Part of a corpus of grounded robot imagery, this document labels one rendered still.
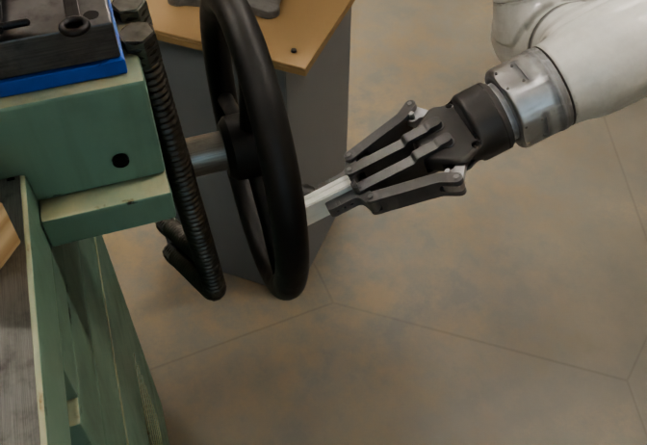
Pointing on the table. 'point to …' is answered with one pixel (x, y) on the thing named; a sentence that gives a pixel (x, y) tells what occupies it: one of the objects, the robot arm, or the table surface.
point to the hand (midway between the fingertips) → (323, 201)
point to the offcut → (7, 237)
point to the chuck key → (11, 20)
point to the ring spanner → (69, 0)
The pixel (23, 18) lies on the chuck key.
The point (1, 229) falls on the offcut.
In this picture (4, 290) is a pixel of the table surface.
